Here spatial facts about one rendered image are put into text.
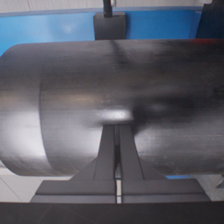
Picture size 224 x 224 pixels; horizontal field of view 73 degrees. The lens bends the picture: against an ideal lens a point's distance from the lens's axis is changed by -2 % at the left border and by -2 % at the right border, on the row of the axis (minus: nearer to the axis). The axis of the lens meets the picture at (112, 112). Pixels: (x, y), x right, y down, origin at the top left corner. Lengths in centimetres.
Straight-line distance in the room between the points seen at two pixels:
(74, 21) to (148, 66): 46
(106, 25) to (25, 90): 37
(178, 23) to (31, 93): 55
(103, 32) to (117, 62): 34
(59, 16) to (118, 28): 21
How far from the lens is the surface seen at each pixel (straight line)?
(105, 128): 15
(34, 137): 19
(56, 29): 63
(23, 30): 68
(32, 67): 20
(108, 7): 45
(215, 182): 66
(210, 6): 54
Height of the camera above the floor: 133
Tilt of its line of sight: 1 degrees up
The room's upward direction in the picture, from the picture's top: 91 degrees counter-clockwise
